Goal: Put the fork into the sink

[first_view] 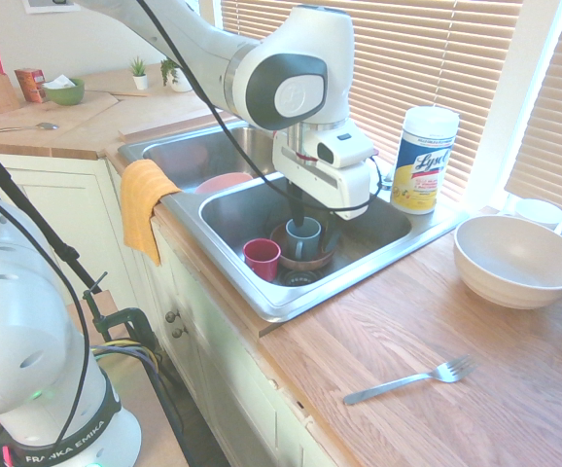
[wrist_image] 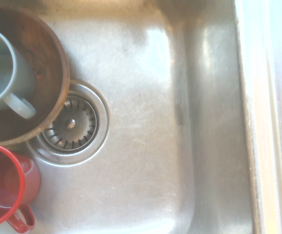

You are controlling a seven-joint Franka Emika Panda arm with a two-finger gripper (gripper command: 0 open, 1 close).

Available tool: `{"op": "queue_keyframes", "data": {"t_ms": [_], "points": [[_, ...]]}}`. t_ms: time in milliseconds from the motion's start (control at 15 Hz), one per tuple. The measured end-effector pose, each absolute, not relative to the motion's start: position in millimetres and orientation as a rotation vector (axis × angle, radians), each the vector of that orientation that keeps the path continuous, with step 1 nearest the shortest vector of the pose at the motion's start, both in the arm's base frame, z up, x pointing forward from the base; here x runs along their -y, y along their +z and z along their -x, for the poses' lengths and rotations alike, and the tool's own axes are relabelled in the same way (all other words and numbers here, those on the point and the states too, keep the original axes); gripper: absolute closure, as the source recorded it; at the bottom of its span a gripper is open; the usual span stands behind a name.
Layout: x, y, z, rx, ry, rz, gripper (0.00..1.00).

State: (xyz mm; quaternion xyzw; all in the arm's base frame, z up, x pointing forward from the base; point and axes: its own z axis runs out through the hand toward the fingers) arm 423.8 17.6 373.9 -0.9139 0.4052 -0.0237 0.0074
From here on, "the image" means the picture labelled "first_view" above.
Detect red cup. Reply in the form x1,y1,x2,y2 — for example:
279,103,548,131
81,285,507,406
242,237,283,282

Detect wide wooden window blind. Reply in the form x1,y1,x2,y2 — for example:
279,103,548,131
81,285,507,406
219,0,524,206

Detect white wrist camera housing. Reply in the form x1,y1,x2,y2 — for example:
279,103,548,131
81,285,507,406
315,120,376,170

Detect red cardboard box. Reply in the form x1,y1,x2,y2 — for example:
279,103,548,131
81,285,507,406
14,67,48,104

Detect coloured cable bundle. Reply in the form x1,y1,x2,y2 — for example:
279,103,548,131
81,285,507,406
89,339,188,442

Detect pink plate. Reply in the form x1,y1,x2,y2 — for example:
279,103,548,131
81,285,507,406
193,171,254,197

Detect grey mug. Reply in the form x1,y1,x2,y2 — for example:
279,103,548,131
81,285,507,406
285,216,323,262

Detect silver metal fork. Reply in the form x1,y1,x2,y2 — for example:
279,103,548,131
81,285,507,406
342,354,478,407

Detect trailing potted plant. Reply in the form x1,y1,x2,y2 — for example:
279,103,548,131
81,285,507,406
158,57,193,94

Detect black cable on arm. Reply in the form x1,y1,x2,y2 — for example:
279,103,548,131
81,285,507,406
134,0,385,216

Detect silver metal spoon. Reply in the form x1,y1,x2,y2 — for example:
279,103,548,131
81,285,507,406
0,121,61,135

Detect thin wooden stick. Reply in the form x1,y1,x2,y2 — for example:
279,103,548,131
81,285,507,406
85,88,150,98

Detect green metal clamp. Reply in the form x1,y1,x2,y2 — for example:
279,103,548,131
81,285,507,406
82,271,159,352

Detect white kitchen cabinet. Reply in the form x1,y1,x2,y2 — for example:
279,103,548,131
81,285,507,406
0,153,334,467

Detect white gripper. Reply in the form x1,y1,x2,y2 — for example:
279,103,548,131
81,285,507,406
271,134,375,250

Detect green bowl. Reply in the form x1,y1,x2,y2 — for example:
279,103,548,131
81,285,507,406
42,77,87,107

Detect orange cloth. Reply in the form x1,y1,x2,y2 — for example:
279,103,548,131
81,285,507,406
120,159,184,267

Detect small upright potted plant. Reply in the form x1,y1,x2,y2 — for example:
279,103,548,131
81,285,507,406
128,55,151,91

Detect narrow wooden window blind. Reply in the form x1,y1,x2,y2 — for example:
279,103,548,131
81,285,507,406
504,0,562,207

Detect brown wooden bowl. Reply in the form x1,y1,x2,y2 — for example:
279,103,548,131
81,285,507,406
269,222,339,272

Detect stainless steel double sink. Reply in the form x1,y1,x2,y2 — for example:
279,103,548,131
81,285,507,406
117,120,471,323

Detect white crumpled paper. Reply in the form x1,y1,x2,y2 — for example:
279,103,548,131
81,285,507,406
42,74,78,91

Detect thin black base cable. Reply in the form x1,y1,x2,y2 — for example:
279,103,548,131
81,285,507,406
0,180,91,447

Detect large cream bowl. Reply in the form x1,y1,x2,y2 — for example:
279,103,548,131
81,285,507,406
453,214,562,311

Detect Lysol wipes canister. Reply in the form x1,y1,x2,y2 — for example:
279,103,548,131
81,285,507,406
389,106,462,216

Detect wooden cutting board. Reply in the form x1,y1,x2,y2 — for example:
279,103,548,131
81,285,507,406
0,90,121,148

